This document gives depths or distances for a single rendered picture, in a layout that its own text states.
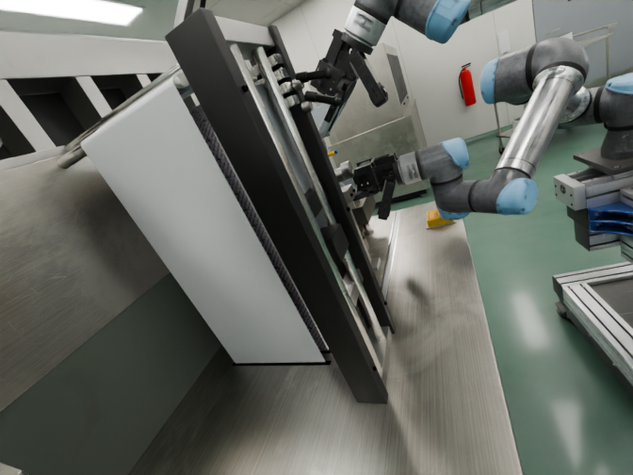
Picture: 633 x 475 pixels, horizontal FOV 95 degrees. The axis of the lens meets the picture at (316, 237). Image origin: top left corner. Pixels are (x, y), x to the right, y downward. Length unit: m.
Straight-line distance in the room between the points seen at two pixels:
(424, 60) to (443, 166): 4.48
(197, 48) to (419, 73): 4.93
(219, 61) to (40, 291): 0.48
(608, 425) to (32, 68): 1.88
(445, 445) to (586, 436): 1.10
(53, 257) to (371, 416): 0.59
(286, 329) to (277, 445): 0.18
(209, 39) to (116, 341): 0.56
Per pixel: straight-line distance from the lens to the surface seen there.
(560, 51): 0.95
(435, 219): 0.92
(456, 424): 0.49
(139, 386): 0.73
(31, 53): 0.82
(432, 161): 0.76
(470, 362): 0.55
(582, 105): 1.33
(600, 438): 1.55
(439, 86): 5.22
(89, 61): 0.87
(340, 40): 0.71
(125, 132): 0.55
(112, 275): 0.70
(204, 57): 0.34
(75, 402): 0.69
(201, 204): 0.50
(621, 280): 1.81
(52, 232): 0.68
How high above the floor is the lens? 1.32
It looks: 21 degrees down
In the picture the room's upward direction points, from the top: 25 degrees counter-clockwise
